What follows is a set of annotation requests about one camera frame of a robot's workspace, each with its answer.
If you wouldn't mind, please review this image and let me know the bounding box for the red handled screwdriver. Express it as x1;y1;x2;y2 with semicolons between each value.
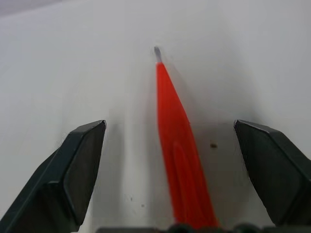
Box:
154;46;221;230

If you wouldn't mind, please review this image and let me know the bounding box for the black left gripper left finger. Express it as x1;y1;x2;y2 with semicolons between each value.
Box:
0;119;107;233

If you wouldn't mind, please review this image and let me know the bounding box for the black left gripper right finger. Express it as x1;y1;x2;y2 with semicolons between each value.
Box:
233;119;311;229

